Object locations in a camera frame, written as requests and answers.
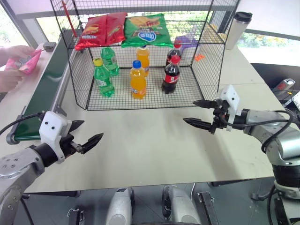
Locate small cola bottle red cap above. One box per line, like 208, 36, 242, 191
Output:
165, 43, 183, 68

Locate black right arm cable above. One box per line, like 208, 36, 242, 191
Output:
224, 110, 295, 152

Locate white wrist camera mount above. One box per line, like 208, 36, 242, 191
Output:
38, 111, 73, 164
215, 84, 242, 131

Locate person's right hand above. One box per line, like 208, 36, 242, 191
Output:
0, 69, 24, 93

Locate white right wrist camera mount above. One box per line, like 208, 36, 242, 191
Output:
215, 84, 242, 131

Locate orange soda bottle white cap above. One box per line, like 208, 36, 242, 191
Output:
135, 44, 151, 78

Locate red chips bag yellow print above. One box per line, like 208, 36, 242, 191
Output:
74, 15, 110, 51

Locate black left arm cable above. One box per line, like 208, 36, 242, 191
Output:
0, 112, 46, 136

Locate black wire rack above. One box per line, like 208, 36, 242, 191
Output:
49, 0, 240, 112

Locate red rod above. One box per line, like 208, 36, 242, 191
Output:
61, 0, 78, 38

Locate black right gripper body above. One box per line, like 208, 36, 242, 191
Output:
210, 99, 232, 135

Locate grey device red label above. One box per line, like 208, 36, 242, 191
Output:
271, 78, 297, 95

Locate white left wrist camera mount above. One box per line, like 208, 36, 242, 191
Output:
38, 111, 73, 164

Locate black metal bracket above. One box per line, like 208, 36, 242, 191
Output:
196, 191, 220, 225
67, 207, 85, 225

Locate large cola bottle red cap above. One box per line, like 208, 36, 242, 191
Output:
161, 55, 182, 95

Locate pink snack bag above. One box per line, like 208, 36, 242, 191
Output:
5, 49, 43, 75

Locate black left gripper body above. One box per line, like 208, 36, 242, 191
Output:
60, 133, 85, 158

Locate white box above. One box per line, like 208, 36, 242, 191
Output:
283, 90, 300, 109

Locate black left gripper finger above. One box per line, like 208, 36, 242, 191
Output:
68, 120, 85, 135
81, 132, 104, 155

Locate green soda bottle yellow cap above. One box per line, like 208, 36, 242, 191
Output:
92, 58, 116, 98

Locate red chips bag green print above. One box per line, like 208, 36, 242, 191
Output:
105, 11, 128, 45

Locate white tumbler black lid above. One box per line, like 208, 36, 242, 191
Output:
225, 11, 254, 51

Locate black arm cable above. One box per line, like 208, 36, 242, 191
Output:
224, 110, 295, 152
0, 112, 46, 136

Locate green conveyor belt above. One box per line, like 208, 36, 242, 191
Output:
5, 34, 78, 145

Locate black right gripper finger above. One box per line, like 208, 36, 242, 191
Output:
192, 99, 218, 109
183, 117, 214, 132

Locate person's left hand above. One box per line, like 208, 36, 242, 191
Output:
0, 45, 36, 68

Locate orange soda bottle blue cap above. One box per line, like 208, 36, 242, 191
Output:
129, 60, 148, 100

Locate purple bag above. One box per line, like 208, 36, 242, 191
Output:
174, 32, 200, 56

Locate small grey box with cable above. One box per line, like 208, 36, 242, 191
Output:
41, 42, 57, 53

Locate silver rounded leg shell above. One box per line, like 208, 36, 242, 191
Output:
162, 185, 203, 225
105, 187, 136, 225

